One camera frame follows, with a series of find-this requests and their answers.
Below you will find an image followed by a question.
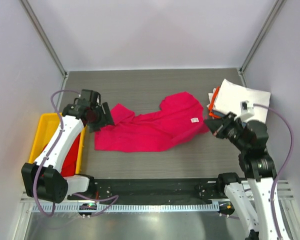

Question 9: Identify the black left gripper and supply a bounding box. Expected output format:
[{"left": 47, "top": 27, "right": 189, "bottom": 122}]
[{"left": 87, "top": 102, "right": 114, "bottom": 133}]

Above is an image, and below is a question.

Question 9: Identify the pink t-shirt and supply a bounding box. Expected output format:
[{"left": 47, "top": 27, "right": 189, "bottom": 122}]
[{"left": 94, "top": 92, "right": 209, "bottom": 153}]

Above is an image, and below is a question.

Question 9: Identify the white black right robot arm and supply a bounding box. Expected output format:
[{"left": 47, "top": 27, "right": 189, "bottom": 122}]
[{"left": 204, "top": 112, "right": 290, "bottom": 240}]

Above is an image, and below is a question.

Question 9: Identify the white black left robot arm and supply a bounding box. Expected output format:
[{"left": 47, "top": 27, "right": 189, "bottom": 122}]
[{"left": 21, "top": 100, "right": 114, "bottom": 204}]

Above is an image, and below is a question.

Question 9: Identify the white folded t-shirt on stack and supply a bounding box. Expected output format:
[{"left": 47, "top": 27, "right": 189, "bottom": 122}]
[{"left": 213, "top": 79, "right": 271, "bottom": 123}]

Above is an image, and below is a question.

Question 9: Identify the orange folded t-shirt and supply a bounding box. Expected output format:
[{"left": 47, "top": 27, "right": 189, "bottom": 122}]
[{"left": 207, "top": 86, "right": 220, "bottom": 119}]

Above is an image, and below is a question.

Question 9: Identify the white folded t-shirt lower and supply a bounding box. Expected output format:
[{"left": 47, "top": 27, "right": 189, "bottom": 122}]
[{"left": 207, "top": 86, "right": 220, "bottom": 111}]

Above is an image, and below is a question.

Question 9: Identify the red t-shirt in bin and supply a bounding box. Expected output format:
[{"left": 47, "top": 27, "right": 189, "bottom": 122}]
[{"left": 61, "top": 134, "right": 81, "bottom": 177}]

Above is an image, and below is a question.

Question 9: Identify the yellow plastic bin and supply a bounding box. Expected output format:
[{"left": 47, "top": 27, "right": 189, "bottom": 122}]
[{"left": 28, "top": 112, "right": 87, "bottom": 176}]

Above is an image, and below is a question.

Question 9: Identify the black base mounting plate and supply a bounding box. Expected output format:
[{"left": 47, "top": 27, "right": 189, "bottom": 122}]
[{"left": 80, "top": 178, "right": 226, "bottom": 206}]

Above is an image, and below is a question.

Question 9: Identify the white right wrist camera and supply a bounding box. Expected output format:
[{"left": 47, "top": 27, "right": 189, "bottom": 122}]
[{"left": 239, "top": 100, "right": 255, "bottom": 123}]

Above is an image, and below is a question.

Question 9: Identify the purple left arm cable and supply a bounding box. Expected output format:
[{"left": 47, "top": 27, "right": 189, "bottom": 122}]
[{"left": 32, "top": 89, "right": 120, "bottom": 226}]

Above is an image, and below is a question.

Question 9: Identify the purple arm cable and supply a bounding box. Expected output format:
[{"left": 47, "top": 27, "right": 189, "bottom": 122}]
[
  {"left": 219, "top": 103, "right": 295, "bottom": 240},
  {"left": 32, "top": 89, "right": 120, "bottom": 226}
]

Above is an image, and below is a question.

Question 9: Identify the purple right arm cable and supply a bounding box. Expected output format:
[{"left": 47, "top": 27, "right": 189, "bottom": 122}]
[{"left": 219, "top": 103, "right": 295, "bottom": 240}]

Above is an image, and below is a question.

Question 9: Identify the white slotted cable duct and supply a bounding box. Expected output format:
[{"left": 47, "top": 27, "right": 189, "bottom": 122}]
[{"left": 32, "top": 202, "right": 220, "bottom": 214}]

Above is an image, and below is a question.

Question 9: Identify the right aluminium frame post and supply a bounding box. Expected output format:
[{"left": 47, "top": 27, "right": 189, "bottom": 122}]
[{"left": 239, "top": 0, "right": 287, "bottom": 76}]

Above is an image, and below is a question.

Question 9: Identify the aluminium frame post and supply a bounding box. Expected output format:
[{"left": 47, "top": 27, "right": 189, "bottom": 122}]
[
  {"left": 19, "top": 0, "right": 68, "bottom": 79},
  {"left": 239, "top": 0, "right": 287, "bottom": 76}
]

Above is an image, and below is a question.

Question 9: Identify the left aluminium frame post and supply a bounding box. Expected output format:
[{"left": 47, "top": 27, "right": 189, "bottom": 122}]
[{"left": 19, "top": 0, "right": 68, "bottom": 79}]

